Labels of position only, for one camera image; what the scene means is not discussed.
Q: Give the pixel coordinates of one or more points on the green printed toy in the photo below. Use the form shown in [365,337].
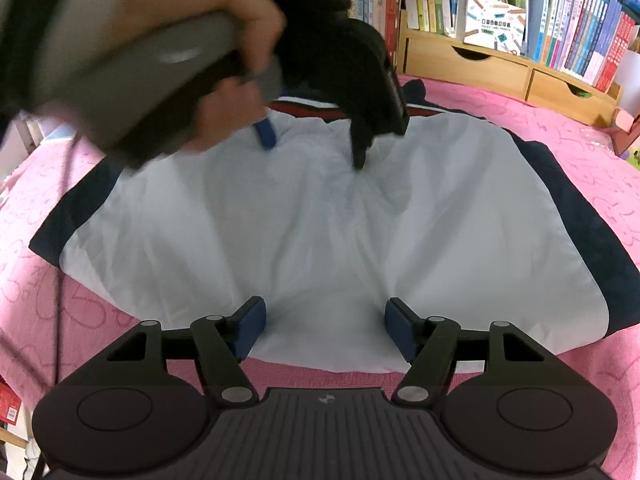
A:
[635,161]

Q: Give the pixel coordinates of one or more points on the white colourful printed box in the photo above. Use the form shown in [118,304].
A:
[495,25]

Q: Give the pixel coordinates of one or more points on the row of paperback books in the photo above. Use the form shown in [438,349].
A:
[575,30]

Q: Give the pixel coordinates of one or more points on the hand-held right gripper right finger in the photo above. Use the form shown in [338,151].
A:
[400,327]

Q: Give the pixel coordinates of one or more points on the red book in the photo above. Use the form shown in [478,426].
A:
[9,405]

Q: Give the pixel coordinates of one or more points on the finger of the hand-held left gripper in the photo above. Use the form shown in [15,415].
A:
[266,135]
[361,145]

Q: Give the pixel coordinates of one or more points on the wooden drawer organizer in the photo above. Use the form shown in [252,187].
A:
[500,70]

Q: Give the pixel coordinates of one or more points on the pink wooden toy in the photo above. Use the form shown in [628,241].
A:
[625,120]

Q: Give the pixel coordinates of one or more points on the pink rabbit print blanket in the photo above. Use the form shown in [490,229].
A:
[575,150]

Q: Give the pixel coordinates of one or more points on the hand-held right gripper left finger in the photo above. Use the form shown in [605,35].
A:
[250,327]

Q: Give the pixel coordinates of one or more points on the navy and white jacket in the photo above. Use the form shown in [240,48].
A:
[325,240]

